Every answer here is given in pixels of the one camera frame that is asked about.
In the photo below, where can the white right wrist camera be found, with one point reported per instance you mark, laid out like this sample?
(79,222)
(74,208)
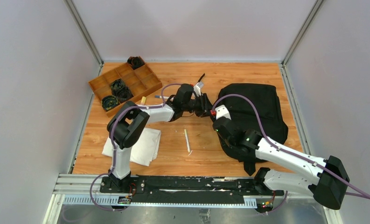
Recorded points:
(220,112)

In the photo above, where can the rolled dark belt top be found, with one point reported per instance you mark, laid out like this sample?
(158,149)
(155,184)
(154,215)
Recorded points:
(135,62)

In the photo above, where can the rolled dark belt middle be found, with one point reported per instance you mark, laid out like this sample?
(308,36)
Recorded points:
(117,85)

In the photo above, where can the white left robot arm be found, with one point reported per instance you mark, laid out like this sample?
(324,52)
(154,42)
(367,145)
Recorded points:
(126,127)

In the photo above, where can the yellow white pen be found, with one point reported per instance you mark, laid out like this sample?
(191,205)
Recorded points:
(187,141)

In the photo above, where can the rolled dark belt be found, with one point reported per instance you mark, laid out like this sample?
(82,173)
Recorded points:
(124,95)
(135,62)
(117,85)
(109,102)

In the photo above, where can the pink yellow highlighter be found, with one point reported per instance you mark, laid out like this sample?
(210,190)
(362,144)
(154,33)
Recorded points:
(143,100)

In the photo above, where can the blue white marker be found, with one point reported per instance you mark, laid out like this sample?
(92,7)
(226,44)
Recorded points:
(161,97)

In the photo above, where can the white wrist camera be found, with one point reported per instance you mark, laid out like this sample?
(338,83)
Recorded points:
(198,88)
(220,112)

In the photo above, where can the rolled dark belt centre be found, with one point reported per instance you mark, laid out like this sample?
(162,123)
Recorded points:
(124,95)

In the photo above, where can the wooden compartment tray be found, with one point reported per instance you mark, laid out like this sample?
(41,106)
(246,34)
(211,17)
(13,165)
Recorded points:
(141,82)

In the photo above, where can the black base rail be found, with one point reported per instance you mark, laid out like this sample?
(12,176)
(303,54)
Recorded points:
(187,189)

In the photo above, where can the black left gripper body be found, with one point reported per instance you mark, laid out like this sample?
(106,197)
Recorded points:
(201,103)

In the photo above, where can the white folded cloth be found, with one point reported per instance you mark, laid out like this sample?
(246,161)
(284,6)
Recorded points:
(143,151)

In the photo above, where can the rolled dark belt front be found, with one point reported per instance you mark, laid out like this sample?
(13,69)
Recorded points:
(109,102)

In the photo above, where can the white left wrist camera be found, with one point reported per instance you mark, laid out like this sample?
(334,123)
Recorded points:
(198,88)

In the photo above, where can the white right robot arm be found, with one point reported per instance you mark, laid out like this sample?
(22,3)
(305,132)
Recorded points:
(277,167)

